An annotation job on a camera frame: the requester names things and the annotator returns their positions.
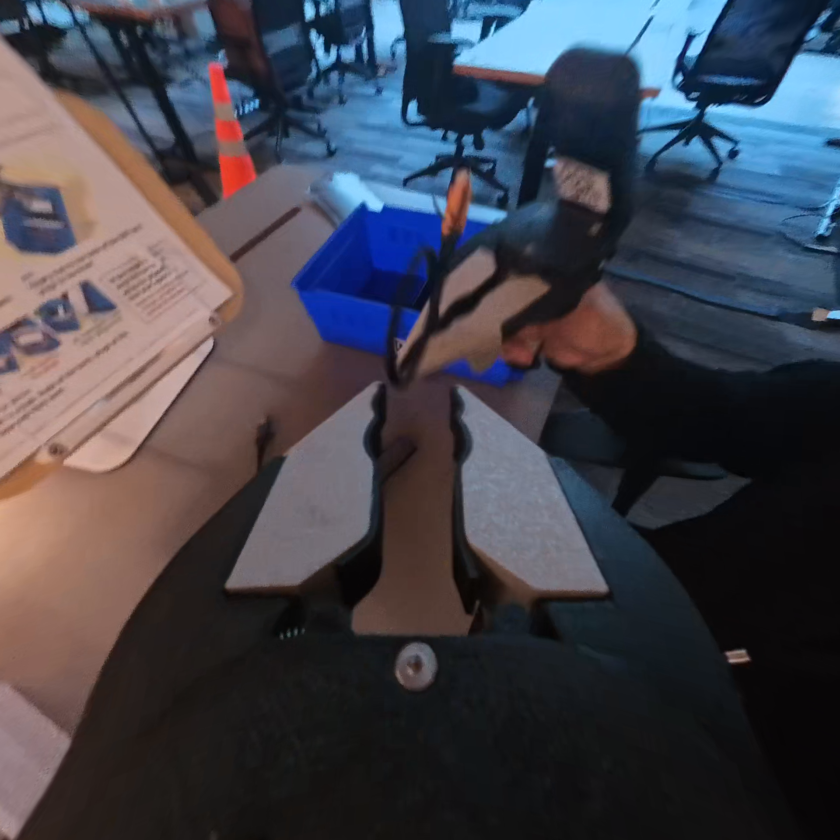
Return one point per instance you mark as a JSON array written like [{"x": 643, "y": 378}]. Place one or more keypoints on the person's right forearm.
[{"x": 709, "y": 407}]

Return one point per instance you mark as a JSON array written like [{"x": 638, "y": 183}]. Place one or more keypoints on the white power strip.
[{"x": 830, "y": 216}]

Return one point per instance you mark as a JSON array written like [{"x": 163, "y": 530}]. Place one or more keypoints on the person's dark clothed body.
[{"x": 754, "y": 623}]

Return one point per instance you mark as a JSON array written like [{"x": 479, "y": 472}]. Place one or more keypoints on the orange traffic cone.
[{"x": 231, "y": 138}]

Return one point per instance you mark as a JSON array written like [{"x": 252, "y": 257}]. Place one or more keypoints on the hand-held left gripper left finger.
[{"x": 308, "y": 518}]

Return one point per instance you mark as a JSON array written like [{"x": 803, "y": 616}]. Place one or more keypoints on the white table with orange edge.
[{"x": 558, "y": 39}]

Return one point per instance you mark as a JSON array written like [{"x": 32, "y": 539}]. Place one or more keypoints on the black chair with armrest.
[{"x": 590, "y": 439}]

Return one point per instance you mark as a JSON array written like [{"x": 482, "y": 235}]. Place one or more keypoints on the black mesh office chair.
[{"x": 748, "y": 59}]

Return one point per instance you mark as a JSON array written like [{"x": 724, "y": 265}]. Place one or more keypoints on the blue plastic bin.
[{"x": 348, "y": 308}]

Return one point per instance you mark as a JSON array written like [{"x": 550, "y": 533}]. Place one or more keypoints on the row of black office chairs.
[{"x": 446, "y": 98}]

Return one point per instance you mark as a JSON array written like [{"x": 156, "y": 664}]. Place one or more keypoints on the white printed paper sheet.
[{"x": 26, "y": 761}]

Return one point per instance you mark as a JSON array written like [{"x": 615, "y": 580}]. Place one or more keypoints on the person's right hand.
[{"x": 584, "y": 334}]

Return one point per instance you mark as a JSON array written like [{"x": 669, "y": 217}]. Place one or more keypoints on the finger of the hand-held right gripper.
[
  {"x": 459, "y": 282},
  {"x": 492, "y": 315}
]

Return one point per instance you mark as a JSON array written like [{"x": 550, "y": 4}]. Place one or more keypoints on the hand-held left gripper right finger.
[{"x": 525, "y": 518}]

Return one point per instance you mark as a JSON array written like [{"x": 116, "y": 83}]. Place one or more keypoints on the white stand base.
[{"x": 151, "y": 407}]

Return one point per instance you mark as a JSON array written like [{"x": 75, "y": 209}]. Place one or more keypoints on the printed instruction sheet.
[{"x": 79, "y": 275}]

